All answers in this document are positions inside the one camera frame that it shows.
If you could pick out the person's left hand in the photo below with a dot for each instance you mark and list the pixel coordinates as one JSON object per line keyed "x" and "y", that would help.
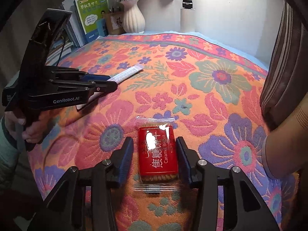
{"x": 38, "y": 130}

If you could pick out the white stick packet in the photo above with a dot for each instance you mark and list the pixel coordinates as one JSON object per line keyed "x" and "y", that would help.
{"x": 127, "y": 73}

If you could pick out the floral blanket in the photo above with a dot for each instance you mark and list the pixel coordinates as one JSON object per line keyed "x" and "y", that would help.
{"x": 192, "y": 77}

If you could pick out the grey striped bag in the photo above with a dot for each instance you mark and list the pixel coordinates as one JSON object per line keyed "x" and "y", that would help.
{"x": 286, "y": 65}

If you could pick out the white desk lamp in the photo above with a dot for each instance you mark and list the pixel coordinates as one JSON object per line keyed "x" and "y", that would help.
{"x": 187, "y": 16}

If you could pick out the red caramel biscuit packet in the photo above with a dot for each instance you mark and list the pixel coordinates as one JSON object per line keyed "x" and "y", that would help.
{"x": 157, "y": 149}

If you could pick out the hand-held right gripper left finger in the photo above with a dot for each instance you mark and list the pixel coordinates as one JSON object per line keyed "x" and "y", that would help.
{"x": 125, "y": 158}

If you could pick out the green cover book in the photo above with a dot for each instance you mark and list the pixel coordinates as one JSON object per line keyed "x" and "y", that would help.
{"x": 89, "y": 16}

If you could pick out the wooden pen holder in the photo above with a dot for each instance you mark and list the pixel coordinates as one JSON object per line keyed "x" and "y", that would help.
{"x": 115, "y": 24}

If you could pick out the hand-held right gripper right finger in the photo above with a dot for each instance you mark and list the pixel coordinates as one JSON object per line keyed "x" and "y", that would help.
{"x": 184, "y": 158}

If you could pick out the beige thermos bottle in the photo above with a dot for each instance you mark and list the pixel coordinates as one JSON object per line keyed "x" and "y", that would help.
{"x": 286, "y": 146}

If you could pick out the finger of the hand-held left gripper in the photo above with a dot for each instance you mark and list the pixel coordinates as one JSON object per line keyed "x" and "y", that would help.
{"x": 96, "y": 78}
{"x": 105, "y": 86}

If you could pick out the stack of books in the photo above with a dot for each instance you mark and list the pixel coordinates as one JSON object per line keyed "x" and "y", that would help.
{"x": 72, "y": 36}

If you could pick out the white ribbed vase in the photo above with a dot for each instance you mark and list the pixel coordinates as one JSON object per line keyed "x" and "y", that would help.
{"x": 132, "y": 19}

